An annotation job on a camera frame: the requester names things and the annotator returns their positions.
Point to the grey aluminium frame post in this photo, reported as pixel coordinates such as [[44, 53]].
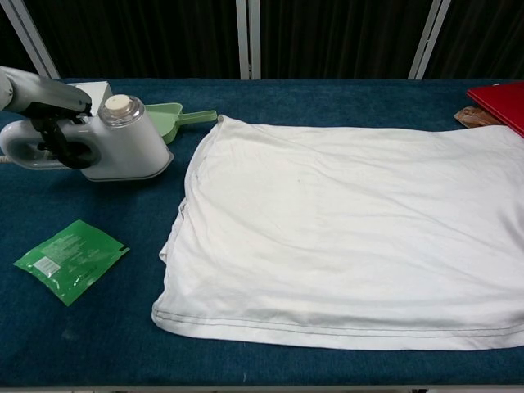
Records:
[[37, 45], [427, 41], [249, 41]]

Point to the green plastic dustpan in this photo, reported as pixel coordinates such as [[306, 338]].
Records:
[[168, 120]]

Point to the red spiral notebook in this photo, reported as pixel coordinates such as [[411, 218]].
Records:
[[501, 102]]

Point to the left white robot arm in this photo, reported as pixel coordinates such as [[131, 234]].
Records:
[[5, 90]]

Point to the green foil packet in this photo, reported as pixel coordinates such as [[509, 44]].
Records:
[[73, 260]]

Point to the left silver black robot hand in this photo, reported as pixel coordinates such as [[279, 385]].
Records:
[[49, 92]]

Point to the white box with blue stripe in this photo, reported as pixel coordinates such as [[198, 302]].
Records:
[[98, 92]]

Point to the white folded t-shirt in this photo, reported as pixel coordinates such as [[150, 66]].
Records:
[[348, 225]]

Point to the blue felt table cover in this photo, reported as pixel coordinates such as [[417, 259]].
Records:
[[307, 98]]

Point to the black pleated curtain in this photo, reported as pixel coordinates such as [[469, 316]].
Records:
[[143, 37]]

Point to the white handheld garment steamer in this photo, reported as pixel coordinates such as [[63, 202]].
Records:
[[127, 139]]

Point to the brown snack packet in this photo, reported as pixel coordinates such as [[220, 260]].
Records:
[[475, 115]]

